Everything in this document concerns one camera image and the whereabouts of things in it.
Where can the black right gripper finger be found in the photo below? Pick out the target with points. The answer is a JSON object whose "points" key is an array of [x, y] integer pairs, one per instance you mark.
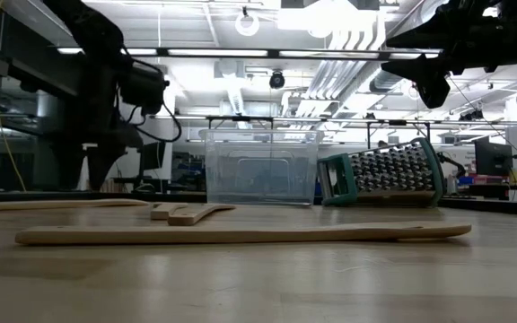
{"points": [[431, 78], [424, 37]]}

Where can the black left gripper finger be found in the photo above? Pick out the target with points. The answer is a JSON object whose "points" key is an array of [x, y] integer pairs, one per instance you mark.
{"points": [[103, 168]]}

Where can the wooden spoon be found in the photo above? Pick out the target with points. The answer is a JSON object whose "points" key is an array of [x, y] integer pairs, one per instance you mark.
{"points": [[61, 204]]}

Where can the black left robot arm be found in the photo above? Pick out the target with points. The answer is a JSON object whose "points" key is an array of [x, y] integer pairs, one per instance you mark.
{"points": [[92, 36]]}

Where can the stack of wooden blocks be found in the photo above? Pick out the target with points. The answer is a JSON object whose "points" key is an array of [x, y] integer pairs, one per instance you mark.
{"points": [[108, 185]]}

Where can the dark computer monitor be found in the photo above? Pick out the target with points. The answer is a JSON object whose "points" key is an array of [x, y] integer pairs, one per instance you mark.
{"points": [[492, 159], [155, 154]]}

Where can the black ceiling mounted device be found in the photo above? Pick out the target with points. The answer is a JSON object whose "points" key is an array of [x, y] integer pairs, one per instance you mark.
{"points": [[471, 116]]}

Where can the white ceiling pipe bundle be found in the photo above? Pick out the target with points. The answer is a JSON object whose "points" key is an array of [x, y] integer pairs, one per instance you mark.
{"points": [[344, 58]]}

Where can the red and blue boxes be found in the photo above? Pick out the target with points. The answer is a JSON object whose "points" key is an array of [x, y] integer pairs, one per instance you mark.
{"points": [[478, 179]]}

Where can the overhead LED light bar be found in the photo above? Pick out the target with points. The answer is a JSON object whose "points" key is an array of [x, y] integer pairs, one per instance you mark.
{"points": [[218, 52]]}

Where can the long flat wooden spatula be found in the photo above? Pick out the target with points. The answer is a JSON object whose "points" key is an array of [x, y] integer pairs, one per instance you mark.
{"points": [[240, 234]]}

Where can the clear plastic bin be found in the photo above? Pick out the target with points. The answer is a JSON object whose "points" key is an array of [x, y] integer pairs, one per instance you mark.
{"points": [[263, 179]]}

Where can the silver spiral ventilation duct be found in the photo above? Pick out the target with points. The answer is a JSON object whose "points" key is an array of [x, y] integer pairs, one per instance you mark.
{"points": [[388, 81]]}

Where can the metal box grater green frame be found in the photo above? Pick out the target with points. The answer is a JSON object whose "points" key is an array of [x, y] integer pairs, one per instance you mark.
{"points": [[388, 172]]}

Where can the black metal gantry frame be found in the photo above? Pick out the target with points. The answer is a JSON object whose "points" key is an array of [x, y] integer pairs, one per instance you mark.
{"points": [[240, 119]]}

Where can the black overhead camera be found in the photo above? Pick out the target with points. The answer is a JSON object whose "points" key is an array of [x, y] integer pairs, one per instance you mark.
{"points": [[277, 81]]}

